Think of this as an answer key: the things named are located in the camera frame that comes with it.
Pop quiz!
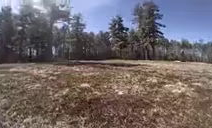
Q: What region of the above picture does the wood of trees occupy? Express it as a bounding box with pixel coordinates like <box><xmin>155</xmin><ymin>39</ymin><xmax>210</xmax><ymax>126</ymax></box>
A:
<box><xmin>0</xmin><ymin>0</ymin><xmax>212</xmax><ymax>65</ymax></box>

